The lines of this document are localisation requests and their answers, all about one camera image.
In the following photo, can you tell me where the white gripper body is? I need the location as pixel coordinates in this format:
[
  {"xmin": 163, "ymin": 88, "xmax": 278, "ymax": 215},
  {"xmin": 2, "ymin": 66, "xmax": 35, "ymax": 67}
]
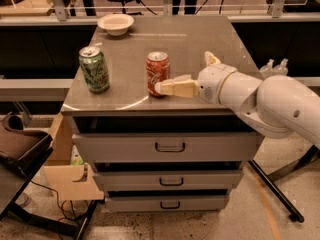
[{"xmin": 197, "ymin": 64, "xmax": 237, "ymax": 104}]

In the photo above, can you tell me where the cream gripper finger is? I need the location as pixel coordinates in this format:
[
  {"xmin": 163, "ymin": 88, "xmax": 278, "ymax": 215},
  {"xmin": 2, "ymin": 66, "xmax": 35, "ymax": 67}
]
[
  {"xmin": 155, "ymin": 74, "xmax": 199, "ymax": 98},
  {"xmin": 204, "ymin": 51, "xmax": 221, "ymax": 66}
]

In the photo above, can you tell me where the red coke can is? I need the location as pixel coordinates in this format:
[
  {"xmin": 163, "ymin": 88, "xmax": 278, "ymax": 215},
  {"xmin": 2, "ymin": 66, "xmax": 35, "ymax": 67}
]
[{"xmin": 146, "ymin": 51, "xmax": 170, "ymax": 97}]

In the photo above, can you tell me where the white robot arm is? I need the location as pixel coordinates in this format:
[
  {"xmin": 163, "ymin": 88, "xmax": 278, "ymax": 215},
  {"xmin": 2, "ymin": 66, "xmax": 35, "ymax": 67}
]
[{"xmin": 155, "ymin": 62, "xmax": 320, "ymax": 148}]

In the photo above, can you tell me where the white paper bowl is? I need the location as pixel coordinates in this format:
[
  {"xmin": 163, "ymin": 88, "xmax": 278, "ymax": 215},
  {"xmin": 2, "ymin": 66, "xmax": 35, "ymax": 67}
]
[{"xmin": 98, "ymin": 14, "xmax": 134, "ymax": 36}]

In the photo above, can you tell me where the green soda can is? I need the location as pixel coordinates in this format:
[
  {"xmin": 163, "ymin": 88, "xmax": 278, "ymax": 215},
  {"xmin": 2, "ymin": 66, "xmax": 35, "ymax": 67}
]
[{"xmin": 79, "ymin": 46, "xmax": 110, "ymax": 94}]

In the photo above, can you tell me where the left clear plastic bottle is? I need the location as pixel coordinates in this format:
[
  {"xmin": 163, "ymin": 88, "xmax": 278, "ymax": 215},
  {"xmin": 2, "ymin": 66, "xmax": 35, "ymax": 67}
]
[{"xmin": 260, "ymin": 59, "xmax": 274, "ymax": 79}]

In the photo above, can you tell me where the clear plastic bottle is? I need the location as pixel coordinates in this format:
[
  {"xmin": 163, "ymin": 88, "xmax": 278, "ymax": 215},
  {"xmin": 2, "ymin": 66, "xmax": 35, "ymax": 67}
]
[
  {"xmin": 260, "ymin": 59, "xmax": 274, "ymax": 79},
  {"xmin": 273, "ymin": 58, "xmax": 288, "ymax": 75}
]

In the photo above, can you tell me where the right clear plastic bottle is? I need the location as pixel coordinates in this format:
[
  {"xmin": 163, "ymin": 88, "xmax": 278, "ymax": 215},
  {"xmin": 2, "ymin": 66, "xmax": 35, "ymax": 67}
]
[{"xmin": 273, "ymin": 58, "xmax": 288, "ymax": 75}]

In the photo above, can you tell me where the grey drawer cabinet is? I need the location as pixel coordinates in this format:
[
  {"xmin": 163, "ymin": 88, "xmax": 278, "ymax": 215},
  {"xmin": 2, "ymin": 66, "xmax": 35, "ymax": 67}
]
[{"xmin": 60, "ymin": 15, "xmax": 280, "ymax": 214}]

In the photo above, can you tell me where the metal railing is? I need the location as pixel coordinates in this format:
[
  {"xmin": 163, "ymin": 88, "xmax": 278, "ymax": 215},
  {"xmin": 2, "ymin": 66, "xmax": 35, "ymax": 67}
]
[{"xmin": 0, "ymin": 0, "xmax": 320, "ymax": 26}]

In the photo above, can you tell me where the top grey drawer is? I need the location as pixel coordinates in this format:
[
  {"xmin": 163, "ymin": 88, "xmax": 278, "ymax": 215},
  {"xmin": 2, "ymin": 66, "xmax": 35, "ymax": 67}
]
[{"xmin": 73, "ymin": 132, "xmax": 264, "ymax": 163}]

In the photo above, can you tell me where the grey drawer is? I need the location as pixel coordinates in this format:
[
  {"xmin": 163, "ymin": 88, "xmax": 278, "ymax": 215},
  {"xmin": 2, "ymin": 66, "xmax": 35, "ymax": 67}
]
[
  {"xmin": 73, "ymin": 132, "xmax": 264, "ymax": 163},
  {"xmin": 93, "ymin": 170, "xmax": 243, "ymax": 192},
  {"xmin": 106, "ymin": 195, "xmax": 229, "ymax": 213}
]

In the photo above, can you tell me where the middle grey drawer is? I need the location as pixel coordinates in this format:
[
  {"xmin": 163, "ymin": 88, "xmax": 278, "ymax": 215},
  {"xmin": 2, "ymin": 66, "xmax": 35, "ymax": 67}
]
[{"xmin": 93, "ymin": 170, "xmax": 243, "ymax": 192}]

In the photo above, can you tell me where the black metal stand leg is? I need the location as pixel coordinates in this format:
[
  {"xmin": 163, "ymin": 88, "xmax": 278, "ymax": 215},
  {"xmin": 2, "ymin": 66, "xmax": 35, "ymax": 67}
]
[{"xmin": 249, "ymin": 146, "xmax": 320, "ymax": 223}]

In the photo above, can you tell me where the bottom grey drawer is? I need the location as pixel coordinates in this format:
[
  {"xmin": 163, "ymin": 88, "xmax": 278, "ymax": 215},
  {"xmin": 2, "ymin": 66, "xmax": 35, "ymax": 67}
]
[{"xmin": 106, "ymin": 195, "xmax": 229, "ymax": 213}]

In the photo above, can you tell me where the cardboard box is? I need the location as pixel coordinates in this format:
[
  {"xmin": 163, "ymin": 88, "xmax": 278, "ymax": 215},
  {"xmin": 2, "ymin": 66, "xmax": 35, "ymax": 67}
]
[{"xmin": 44, "ymin": 113, "xmax": 104, "ymax": 201}]

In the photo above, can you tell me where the brown padded chair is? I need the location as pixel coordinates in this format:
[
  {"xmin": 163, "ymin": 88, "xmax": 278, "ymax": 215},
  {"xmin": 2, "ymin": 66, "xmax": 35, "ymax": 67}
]
[{"xmin": 0, "ymin": 114, "xmax": 52, "ymax": 175}]

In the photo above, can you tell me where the black floor cable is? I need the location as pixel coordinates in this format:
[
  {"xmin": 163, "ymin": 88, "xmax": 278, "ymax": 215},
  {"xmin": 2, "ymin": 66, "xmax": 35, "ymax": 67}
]
[{"xmin": 30, "ymin": 179, "xmax": 88, "ymax": 222}]

